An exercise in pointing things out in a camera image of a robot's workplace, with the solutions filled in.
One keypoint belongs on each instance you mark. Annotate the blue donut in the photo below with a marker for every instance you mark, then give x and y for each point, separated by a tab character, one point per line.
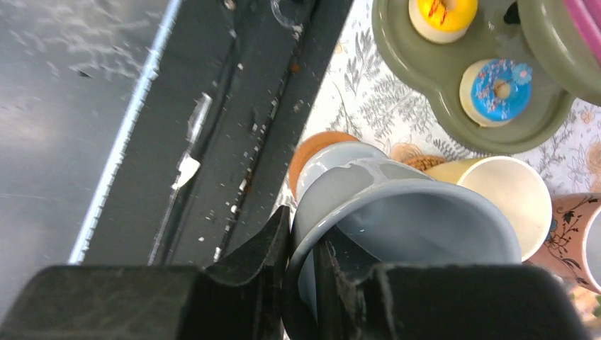
492	92

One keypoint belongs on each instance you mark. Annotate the floral tablecloth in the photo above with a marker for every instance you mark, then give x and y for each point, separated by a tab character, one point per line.
380	110

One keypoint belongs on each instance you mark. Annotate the woven rattan coaster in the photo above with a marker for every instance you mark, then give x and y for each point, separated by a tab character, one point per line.
424	162

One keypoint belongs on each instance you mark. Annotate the yellow frosted donut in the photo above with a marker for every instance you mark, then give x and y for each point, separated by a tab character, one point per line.
442	22

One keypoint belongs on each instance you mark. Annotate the purple cake slice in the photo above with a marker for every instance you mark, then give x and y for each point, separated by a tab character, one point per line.
585	15

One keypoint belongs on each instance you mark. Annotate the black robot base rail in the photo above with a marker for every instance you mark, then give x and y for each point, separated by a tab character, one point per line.
209	131

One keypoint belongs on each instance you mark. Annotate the green tiered dessert stand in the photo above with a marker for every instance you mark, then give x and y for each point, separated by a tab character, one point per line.
538	33

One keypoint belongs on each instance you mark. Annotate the light brown wooden coaster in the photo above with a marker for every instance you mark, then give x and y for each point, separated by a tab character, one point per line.
308	149

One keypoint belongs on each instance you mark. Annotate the yellow mug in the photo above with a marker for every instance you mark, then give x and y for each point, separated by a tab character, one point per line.
513	186

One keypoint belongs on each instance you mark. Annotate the light blue mug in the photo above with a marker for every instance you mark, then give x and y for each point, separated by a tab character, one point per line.
391	210

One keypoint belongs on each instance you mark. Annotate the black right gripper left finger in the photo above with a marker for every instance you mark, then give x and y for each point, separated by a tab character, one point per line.
238	297

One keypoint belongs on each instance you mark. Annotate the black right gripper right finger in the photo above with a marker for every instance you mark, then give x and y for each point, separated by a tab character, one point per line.
360	297

